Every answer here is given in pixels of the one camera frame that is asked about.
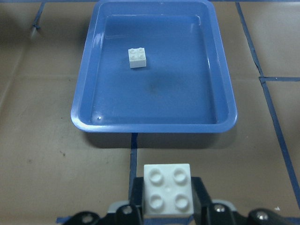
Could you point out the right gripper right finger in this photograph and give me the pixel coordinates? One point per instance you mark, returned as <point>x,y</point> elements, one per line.
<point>201,201</point>

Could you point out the blue plastic tray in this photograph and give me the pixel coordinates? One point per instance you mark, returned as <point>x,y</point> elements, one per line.
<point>185,87</point>

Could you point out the white block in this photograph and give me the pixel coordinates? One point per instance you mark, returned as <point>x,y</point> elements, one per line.
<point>167,190</point>
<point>137,57</point>

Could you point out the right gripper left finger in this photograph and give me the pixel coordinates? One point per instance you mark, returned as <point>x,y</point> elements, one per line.
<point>136,201</point>

